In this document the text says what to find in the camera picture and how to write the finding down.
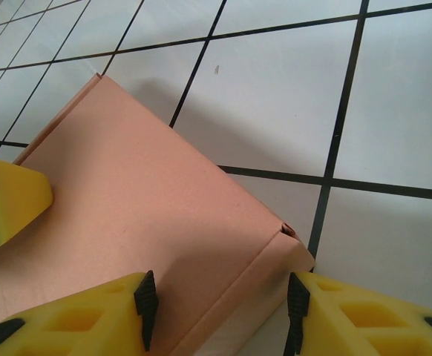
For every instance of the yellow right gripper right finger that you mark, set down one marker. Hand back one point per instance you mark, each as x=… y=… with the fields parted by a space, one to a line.
x=334 y=296

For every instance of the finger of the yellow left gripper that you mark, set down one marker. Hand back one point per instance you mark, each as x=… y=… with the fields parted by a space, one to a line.
x=12 y=196

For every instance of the pink paper box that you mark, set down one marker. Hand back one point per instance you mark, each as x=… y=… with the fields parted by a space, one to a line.
x=145 y=185

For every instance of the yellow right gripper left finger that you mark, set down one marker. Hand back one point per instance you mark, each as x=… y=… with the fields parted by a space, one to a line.
x=108 y=300

